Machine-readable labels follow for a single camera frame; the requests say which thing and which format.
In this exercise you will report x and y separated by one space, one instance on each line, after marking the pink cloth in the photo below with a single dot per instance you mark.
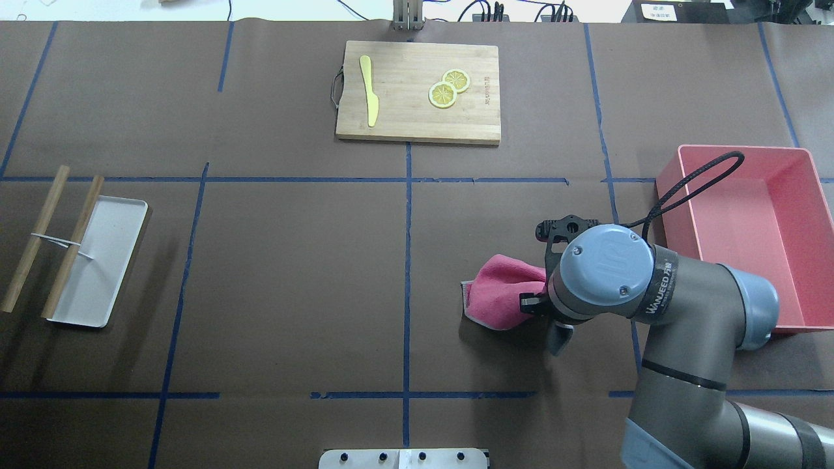
492 298

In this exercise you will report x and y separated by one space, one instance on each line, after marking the black power box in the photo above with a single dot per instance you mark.
683 12

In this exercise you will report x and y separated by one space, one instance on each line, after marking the yellow plastic knife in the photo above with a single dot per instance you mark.
372 99

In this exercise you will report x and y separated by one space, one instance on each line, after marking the lemon slice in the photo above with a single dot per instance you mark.
459 79
442 95

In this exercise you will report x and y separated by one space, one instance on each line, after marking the wooden cutting board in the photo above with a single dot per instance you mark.
402 75

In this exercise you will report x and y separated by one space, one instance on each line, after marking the pink plastic bin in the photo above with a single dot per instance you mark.
769 217

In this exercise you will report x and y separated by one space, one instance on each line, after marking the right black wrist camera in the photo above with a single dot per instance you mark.
564 230

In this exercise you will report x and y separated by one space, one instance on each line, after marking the wooden rack rod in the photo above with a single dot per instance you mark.
33 244
73 250

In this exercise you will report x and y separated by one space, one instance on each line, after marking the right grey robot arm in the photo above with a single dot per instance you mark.
699 315

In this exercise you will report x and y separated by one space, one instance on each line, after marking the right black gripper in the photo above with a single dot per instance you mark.
533 303

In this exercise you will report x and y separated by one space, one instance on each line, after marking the aluminium frame post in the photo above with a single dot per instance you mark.
408 15

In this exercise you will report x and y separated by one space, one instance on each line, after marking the white rack tray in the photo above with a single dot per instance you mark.
106 252

